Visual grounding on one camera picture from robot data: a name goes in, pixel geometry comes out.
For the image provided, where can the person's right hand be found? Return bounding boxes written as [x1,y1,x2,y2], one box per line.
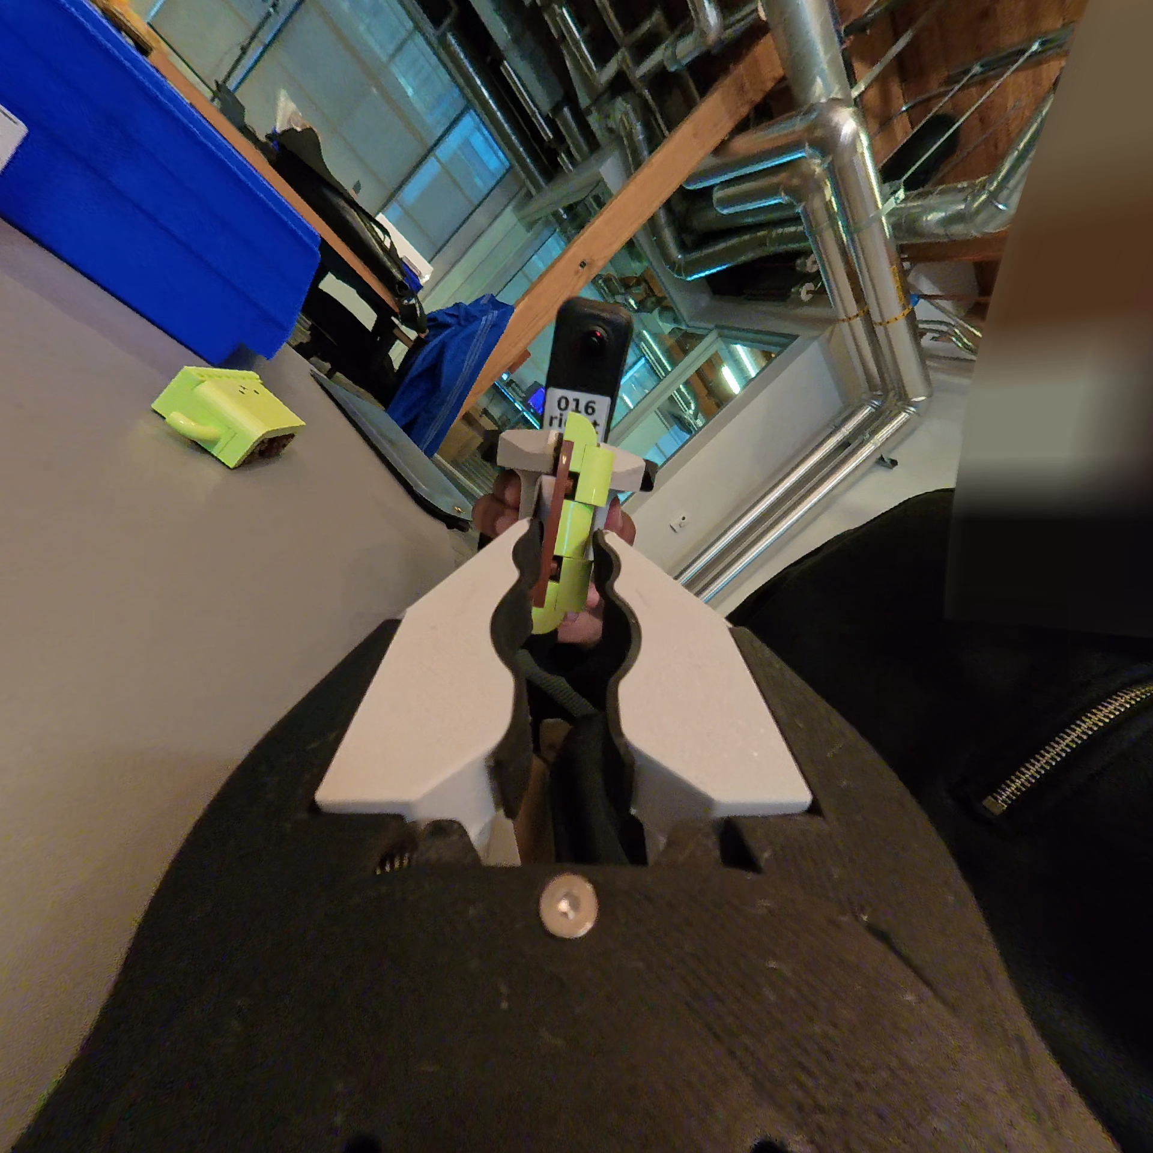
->
[471,489,637,554]

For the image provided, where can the large lime brick assembly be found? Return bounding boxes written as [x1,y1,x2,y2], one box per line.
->
[151,366,307,471]

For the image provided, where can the dark grey flat panel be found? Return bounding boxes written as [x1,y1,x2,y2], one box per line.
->
[311,370,480,533]

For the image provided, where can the person's dark clothing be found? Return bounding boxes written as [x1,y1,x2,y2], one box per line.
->
[728,491,1153,1153]

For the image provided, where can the silver ventilation ducts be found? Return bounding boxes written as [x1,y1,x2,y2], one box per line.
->
[666,0,1059,606]

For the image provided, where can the wooden office desk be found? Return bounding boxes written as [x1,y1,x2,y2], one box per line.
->
[148,46,404,316]

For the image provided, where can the wooden pillar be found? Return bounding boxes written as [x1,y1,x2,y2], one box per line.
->
[456,35,790,415]

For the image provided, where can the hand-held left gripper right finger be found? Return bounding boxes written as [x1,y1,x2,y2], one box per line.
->
[590,531,818,855]

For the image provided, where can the blue plastic bin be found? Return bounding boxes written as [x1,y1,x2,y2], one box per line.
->
[0,0,322,363]

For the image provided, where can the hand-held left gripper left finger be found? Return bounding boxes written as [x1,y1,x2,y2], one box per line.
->
[314,522,536,866]

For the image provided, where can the brown studded plate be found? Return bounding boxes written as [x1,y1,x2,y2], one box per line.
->
[533,450,579,606]

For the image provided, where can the black bag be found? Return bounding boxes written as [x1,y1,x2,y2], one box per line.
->
[269,126,427,336]

